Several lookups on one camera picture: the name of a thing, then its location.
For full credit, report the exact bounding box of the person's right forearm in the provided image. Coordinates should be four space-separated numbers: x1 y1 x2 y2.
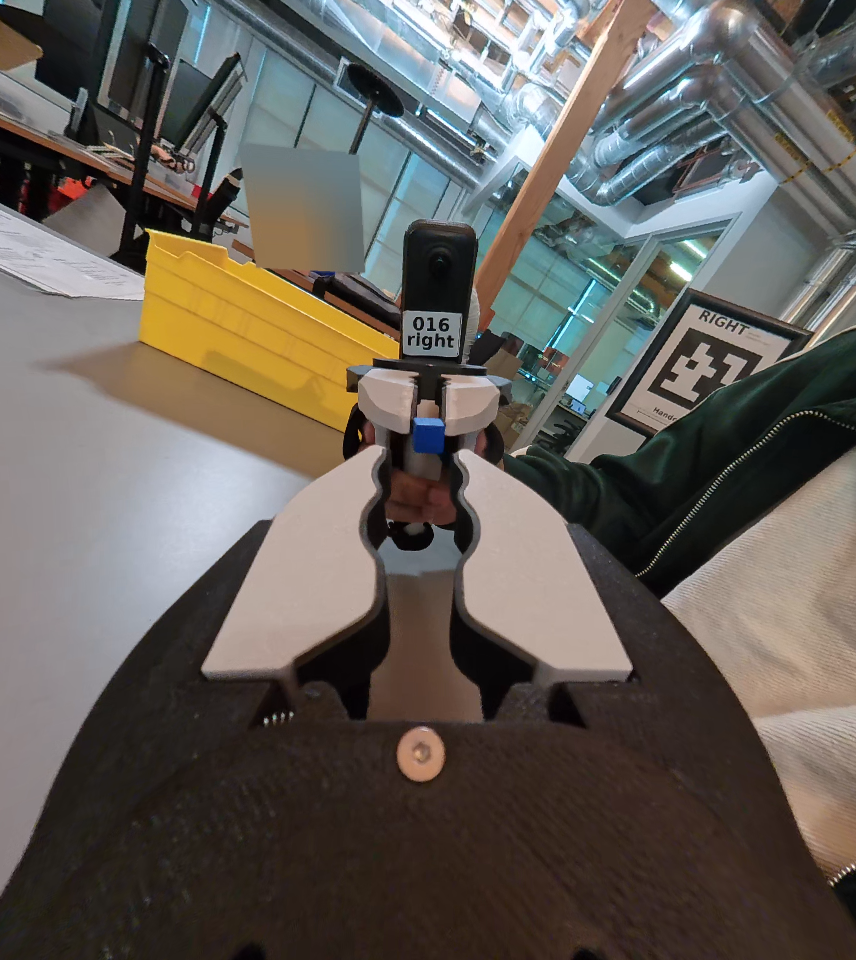
503 442 669 560

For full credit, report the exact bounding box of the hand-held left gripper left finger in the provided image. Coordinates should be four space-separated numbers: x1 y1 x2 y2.
201 444 391 682

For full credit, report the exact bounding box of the black framed fiducial sign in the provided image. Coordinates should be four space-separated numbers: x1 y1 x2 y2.
606 288 815 438

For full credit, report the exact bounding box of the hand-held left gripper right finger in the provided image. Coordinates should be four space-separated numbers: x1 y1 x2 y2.
452 448 633 682

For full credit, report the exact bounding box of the black disc-topped pole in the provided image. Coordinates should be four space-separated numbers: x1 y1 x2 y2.
344 63 405 155

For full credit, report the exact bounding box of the white ribbed garment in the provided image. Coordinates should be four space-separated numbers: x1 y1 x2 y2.
660 438 856 882

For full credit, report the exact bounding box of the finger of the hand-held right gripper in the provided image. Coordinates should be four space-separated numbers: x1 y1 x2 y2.
359 371 423 436
439 375 502 438

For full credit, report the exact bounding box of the wooden post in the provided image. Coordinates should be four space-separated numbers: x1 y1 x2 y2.
476 0 657 316

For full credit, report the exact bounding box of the grey desk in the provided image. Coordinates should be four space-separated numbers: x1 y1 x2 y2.
0 176 646 960

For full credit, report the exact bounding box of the person's right hand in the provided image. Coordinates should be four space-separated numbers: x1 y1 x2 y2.
362 421 490 528

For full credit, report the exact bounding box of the printed paper sheet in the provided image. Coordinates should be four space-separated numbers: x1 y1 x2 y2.
0 196 145 300

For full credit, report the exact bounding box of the silver ventilation duct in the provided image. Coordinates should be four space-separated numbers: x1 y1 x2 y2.
585 0 856 249

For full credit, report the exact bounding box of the black computer monitor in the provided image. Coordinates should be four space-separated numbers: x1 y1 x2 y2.
171 51 245 155
107 0 190 121

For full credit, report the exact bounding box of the long wooden-edged desk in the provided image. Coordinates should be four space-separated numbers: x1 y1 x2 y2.
0 90 249 230

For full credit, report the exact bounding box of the yellow plastic bin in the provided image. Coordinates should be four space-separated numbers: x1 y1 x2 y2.
139 228 400 434

